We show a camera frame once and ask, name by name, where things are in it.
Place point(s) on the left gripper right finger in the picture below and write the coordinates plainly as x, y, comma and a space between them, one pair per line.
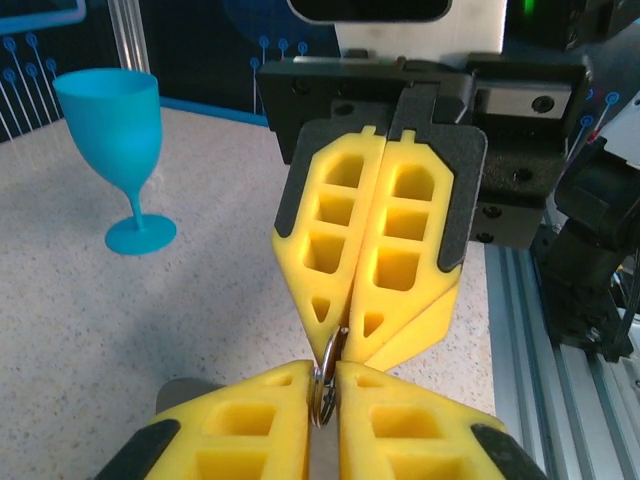
415, 430

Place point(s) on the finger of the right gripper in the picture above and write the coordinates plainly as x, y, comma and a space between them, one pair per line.
400, 241
330, 227

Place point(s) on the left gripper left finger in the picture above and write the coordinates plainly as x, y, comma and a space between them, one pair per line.
240, 425

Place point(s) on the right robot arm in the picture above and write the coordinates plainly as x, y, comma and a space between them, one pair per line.
585, 215

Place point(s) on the blue plastic goblet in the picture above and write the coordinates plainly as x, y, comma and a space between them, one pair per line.
110, 125

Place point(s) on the long aluminium frame rail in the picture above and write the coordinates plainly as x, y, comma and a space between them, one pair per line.
525, 375

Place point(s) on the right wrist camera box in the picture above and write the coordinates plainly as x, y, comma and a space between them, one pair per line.
420, 35

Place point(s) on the aluminium frame post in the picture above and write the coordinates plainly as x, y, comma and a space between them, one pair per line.
131, 35

